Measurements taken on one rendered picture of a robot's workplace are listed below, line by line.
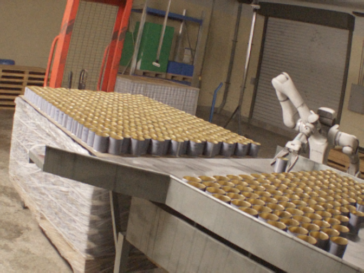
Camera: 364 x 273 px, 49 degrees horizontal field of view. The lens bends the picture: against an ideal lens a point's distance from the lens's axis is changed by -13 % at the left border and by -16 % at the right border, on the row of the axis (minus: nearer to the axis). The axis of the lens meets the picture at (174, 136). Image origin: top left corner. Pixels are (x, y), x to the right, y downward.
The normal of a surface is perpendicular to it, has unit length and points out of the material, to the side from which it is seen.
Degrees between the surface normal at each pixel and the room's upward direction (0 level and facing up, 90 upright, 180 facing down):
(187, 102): 92
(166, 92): 92
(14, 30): 90
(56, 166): 90
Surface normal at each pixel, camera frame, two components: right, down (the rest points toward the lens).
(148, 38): 0.60, 0.25
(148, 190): -0.14, 0.15
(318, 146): -0.73, 0.31
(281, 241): -0.79, -0.04
